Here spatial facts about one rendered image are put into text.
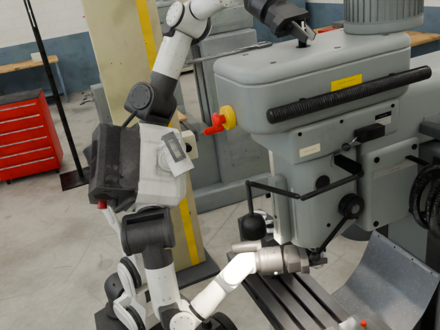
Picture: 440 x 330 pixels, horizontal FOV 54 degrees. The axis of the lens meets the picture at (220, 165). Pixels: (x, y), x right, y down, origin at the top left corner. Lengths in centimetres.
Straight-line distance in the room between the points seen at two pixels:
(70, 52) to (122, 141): 875
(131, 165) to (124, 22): 154
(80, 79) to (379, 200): 919
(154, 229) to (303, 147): 50
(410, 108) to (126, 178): 81
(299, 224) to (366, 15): 58
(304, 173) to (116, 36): 182
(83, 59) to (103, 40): 737
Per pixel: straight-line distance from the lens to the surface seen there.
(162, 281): 133
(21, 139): 568
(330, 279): 323
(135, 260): 178
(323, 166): 115
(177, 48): 142
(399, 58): 117
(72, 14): 1000
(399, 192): 134
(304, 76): 101
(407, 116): 127
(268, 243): 169
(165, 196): 132
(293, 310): 167
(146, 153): 133
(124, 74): 276
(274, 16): 114
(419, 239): 162
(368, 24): 120
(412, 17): 123
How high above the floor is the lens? 211
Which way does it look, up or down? 25 degrees down
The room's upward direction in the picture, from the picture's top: 9 degrees counter-clockwise
